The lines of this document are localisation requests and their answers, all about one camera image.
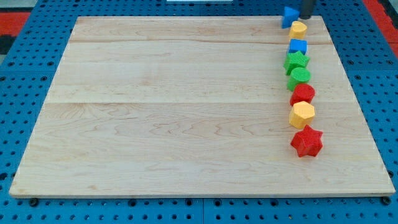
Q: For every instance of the blue triangle block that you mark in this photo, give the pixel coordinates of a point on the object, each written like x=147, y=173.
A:
x=289, y=16

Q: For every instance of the yellow hexagon block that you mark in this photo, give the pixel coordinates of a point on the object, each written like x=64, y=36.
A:
x=301, y=114

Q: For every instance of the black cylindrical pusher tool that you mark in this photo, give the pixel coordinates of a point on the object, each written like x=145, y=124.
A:
x=307, y=8

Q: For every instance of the yellow half-round block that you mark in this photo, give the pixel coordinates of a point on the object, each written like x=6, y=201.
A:
x=298, y=30

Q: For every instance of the red star block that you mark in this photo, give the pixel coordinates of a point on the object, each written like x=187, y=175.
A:
x=307, y=142

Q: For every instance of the red cylinder block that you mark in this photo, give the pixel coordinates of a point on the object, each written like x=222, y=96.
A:
x=302, y=92

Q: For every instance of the green star block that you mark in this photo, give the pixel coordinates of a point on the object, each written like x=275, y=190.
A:
x=295, y=60

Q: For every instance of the blue cube block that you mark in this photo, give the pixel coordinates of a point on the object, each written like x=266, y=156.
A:
x=297, y=45

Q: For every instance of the green cylinder block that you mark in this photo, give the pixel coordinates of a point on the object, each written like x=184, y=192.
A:
x=298, y=75

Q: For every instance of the light wooden board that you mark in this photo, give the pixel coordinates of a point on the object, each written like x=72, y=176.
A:
x=179, y=107

